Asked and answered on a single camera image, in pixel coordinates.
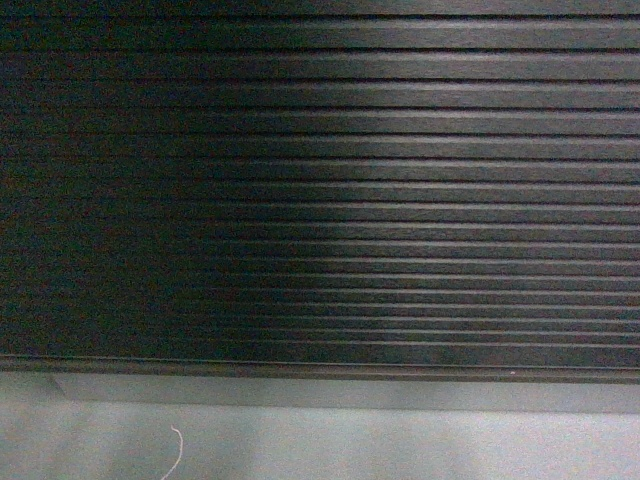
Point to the black slatted checkout counter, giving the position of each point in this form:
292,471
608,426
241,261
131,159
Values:
378,204

